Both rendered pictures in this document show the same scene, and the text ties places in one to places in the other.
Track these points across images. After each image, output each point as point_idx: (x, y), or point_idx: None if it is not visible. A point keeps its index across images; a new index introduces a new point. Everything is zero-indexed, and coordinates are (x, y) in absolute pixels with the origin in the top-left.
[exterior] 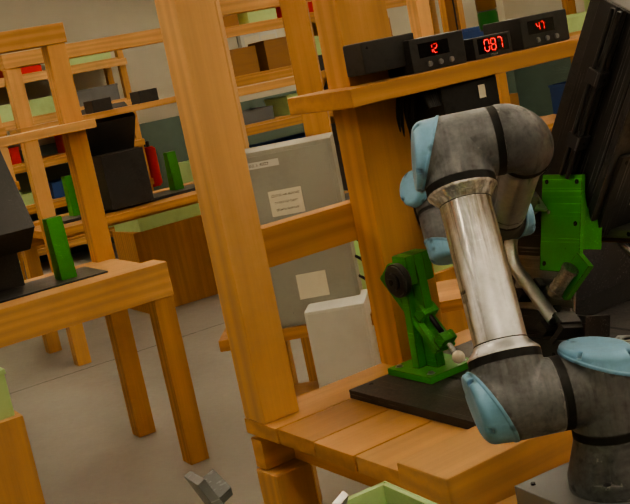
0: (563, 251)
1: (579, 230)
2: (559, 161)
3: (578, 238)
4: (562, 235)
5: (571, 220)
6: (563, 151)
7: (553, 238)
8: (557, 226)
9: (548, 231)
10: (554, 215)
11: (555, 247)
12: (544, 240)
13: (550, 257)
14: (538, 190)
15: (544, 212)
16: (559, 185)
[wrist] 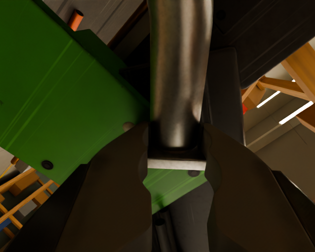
0: None
1: (25, 162)
2: (198, 208)
3: (8, 149)
4: (41, 119)
5: (60, 162)
6: (200, 230)
7: (50, 89)
8: (73, 123)
9: (80, 89)
10: (106, 135)
11: (20, 76)
12: (65, 56)
13: None
14: (224, 107)
15: (138, 117)
16: (154, 189)
